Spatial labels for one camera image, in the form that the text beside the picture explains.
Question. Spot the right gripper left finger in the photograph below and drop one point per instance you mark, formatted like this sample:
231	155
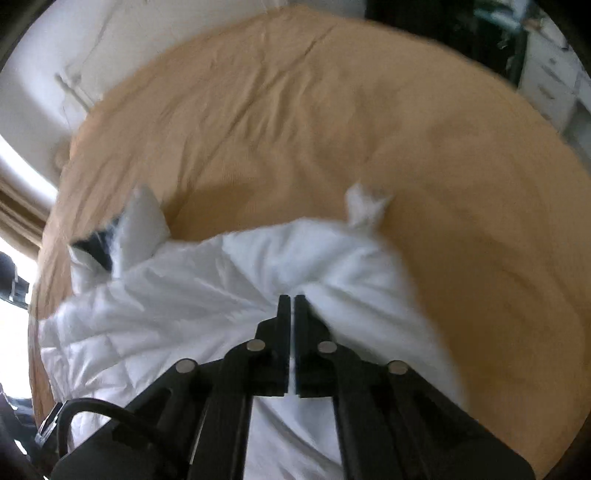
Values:
192	422

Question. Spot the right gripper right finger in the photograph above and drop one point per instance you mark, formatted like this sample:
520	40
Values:
391	422

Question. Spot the white quilted puffer jacket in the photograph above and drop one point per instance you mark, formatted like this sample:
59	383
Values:
118	332

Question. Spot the beige window curtain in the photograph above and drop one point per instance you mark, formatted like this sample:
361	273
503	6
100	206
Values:
21	222

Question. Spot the mustard yellow bedspread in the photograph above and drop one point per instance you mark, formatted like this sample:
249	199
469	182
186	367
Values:
273	118

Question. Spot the white dressing table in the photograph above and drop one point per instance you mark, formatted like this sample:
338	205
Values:
556	83

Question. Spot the cream wooden headboard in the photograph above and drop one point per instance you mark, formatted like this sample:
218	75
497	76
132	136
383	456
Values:
76	51

